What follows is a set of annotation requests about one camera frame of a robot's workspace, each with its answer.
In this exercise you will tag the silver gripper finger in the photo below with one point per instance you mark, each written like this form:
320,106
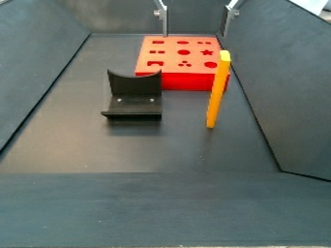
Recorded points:
231,13
160,12

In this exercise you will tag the yellow two-pronged peg object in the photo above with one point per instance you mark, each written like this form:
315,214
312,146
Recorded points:
218,89

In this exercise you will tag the red shape-sorting board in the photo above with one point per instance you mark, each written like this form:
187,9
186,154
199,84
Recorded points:
186,58

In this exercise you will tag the black curved holder stand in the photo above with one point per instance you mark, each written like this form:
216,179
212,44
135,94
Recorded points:
135,96

